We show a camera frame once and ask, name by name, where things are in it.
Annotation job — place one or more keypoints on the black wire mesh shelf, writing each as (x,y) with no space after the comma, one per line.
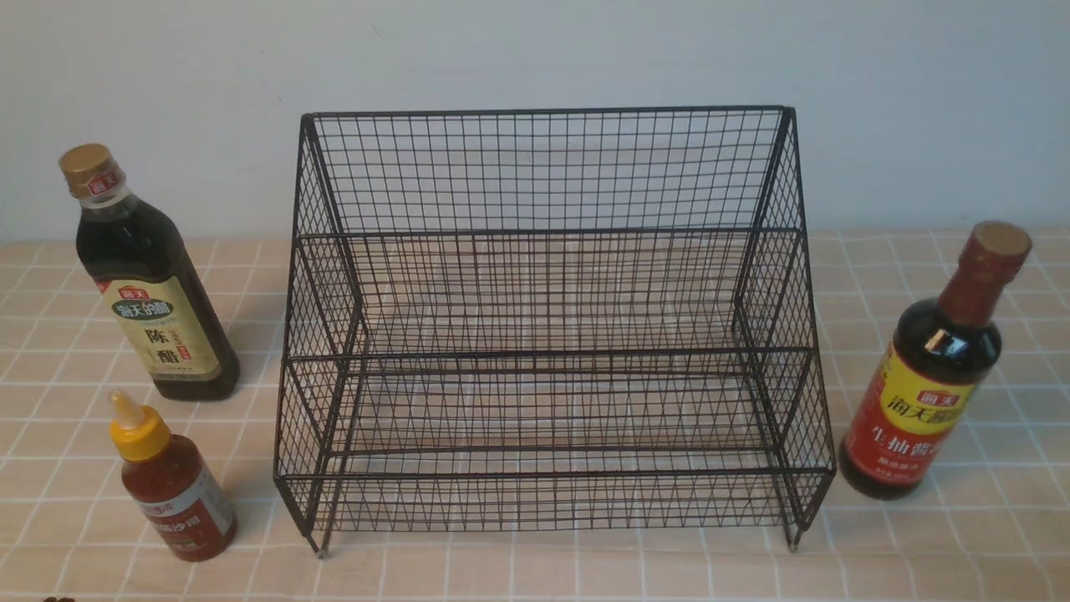
(543,320)

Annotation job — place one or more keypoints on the soy sauce bottle red label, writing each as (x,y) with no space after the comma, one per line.
(942,350)

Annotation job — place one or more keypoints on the red chili sauce squeeze bottle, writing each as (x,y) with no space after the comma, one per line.
(174,488)

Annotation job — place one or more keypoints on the dark vinegar bottle gold cap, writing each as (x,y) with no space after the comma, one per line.
(137,259)

